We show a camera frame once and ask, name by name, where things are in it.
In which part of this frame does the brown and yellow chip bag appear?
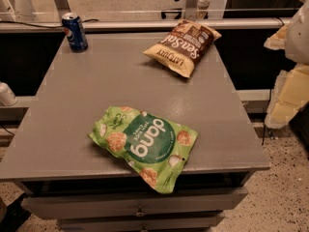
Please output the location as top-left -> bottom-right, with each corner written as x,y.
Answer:
144,19 -> 221,78

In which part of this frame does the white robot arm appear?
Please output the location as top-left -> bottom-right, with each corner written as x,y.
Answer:
264,1 -> 309,129

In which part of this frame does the green rice chip bag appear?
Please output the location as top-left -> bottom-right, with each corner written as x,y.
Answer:
89,106 -> 198,194

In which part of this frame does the lower grey cabinet drawer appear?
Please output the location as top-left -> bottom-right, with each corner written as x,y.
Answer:
59,212 -> 224,232

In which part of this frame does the grey cabinet drawer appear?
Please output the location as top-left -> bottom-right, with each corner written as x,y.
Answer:
22,188 -> 248,219
59,212 -> 224,232

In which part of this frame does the blue Pepsi soda can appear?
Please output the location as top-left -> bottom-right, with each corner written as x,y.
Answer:
62,13 -> 88,52

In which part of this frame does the white cylinder at left edge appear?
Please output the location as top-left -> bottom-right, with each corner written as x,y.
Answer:
0,82 -> 17,106

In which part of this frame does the grey metal rail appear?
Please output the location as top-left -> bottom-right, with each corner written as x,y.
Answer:
0,17 -> 291,33

